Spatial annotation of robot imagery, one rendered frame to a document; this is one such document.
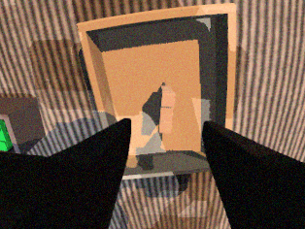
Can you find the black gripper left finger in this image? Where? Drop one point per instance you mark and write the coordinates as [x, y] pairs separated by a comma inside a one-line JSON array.
[[73, 189]]

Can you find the tan rectangular tray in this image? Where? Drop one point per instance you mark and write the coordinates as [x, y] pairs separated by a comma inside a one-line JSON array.
[[129, 57]]

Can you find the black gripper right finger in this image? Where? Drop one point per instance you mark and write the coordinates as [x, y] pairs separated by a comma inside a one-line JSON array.
[[260, 188]]

